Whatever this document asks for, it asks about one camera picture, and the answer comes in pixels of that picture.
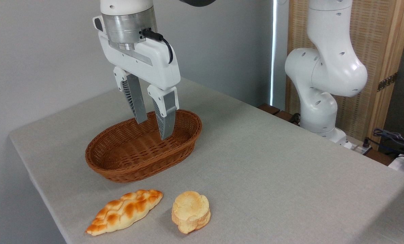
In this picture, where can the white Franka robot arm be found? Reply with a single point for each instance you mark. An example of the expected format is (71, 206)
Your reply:
(330, 67)

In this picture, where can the wooden rattan folding screen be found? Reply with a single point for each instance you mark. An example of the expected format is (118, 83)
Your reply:
(374, 40)

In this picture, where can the metal screen hinge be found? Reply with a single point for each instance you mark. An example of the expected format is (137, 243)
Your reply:
(387, 82)

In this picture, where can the white box with grey object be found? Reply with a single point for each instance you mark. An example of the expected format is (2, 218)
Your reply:
(400, 164)

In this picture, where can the round flower-shaped bread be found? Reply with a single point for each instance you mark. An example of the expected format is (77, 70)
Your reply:
(190, 210)

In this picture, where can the brown oval wicker basket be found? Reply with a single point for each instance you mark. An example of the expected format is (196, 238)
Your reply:
(137, 169)

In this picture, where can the grey tablecloth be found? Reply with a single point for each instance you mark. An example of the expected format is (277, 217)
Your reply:
(273, 176)

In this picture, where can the long braided bread loaf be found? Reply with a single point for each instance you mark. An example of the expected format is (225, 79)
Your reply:
(127, 210)

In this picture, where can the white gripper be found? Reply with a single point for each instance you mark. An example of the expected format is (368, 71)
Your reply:
(154, 64)

